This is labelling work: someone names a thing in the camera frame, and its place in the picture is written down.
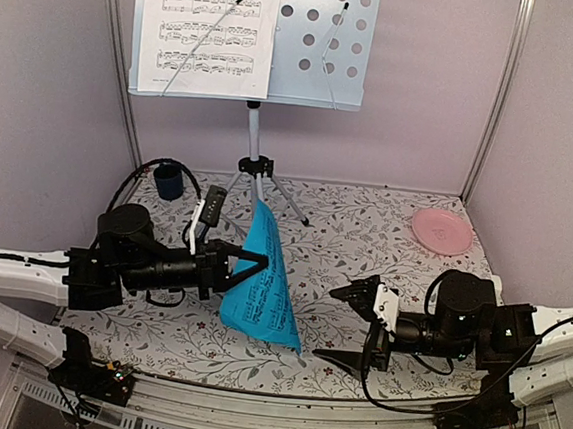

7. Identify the aluminium frame post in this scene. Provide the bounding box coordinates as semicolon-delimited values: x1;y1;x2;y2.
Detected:
460;0;536;207
104;0;143;168

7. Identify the black right cable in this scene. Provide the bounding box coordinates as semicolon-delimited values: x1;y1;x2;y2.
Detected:
357;269;573;427

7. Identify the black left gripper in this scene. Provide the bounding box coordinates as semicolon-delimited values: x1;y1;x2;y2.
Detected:
118;230;270;305

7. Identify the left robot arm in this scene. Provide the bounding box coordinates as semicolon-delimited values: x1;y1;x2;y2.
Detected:
0;204;268;392

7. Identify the floral table mat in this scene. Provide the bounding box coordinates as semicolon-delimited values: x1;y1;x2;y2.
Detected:
61;180;491;402

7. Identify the pink plate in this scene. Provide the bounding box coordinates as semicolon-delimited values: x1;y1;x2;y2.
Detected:
411;208;473;257

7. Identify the right aluminium frame post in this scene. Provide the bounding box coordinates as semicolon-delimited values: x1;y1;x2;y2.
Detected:
460;0;536;207

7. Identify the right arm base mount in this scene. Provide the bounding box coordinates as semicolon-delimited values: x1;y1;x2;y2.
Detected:
432;399;527;429

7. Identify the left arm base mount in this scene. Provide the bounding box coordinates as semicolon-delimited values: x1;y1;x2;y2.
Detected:
47;360;136;407

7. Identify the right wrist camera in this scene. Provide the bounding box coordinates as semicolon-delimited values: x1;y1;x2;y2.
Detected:
352;275;400;332

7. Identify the black braided left cable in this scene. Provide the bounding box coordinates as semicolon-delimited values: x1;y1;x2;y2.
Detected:
102;153;207;228

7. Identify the aluminium front rail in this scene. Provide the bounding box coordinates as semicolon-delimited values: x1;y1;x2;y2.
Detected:
0;355;558;429

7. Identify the blue sheet music page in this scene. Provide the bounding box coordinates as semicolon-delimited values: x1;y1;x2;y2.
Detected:
219;201;302;354

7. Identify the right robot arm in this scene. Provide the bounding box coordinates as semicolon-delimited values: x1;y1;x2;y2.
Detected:
313;269;573;429

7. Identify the left aluminium frame post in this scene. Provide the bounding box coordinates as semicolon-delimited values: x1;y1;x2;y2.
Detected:
104;0;143;168

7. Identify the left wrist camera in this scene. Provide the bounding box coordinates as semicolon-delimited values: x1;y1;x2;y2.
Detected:
187;185;227;255

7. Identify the white sheet music page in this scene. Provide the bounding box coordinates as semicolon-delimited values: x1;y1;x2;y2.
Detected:
129;0;280;100

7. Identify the white perforated music stand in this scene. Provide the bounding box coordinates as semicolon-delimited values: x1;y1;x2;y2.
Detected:
114;0;383;252

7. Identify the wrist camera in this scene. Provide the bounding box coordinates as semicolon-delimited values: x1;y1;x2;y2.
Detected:
352;275;400;332
187;185;227;255

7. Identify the dark blue cup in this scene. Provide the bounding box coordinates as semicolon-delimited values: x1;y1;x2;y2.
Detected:
152;163;184;201

